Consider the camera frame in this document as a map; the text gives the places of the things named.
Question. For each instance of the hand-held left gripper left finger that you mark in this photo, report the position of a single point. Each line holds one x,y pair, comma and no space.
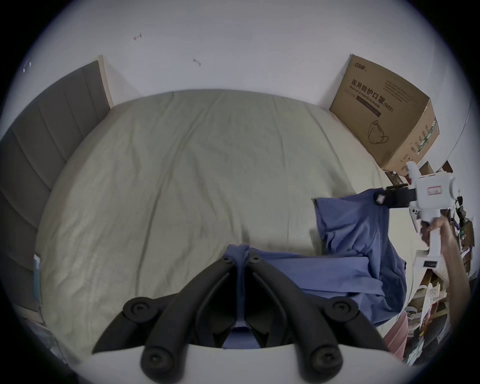
195,300

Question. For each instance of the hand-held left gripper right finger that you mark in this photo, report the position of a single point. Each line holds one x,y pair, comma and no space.
288,303

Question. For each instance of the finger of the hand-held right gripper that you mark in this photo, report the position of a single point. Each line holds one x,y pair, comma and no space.
397,186
385,200

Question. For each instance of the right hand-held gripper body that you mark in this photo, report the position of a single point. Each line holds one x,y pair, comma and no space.
431,193

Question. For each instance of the blue shirt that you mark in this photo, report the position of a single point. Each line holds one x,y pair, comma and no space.
348,243

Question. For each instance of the person's right forearm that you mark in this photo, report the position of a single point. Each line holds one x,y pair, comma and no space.
455,270

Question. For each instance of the person's right hand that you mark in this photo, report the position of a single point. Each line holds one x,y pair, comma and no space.
435,227

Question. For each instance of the brown cardboard carton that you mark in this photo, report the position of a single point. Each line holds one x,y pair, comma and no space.
390,116

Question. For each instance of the bed with pale green sheet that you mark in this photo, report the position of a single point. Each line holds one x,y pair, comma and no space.
180,176

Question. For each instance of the grey padded headboard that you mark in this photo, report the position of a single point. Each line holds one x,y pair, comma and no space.
41,142

